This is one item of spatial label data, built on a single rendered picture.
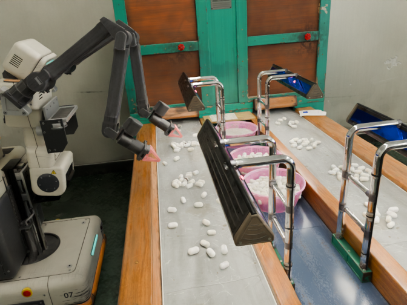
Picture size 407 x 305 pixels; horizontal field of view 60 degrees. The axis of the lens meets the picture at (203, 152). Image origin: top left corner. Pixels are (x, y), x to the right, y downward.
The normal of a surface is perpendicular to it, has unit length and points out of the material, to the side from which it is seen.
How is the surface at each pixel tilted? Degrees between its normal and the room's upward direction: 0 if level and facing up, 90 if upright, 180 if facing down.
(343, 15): 90
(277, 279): 0
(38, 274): 0
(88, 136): 90
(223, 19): 90
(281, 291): 0
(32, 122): 90
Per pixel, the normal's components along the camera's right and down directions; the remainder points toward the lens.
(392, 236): -0.07, -0.92
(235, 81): 0.14, 0.38
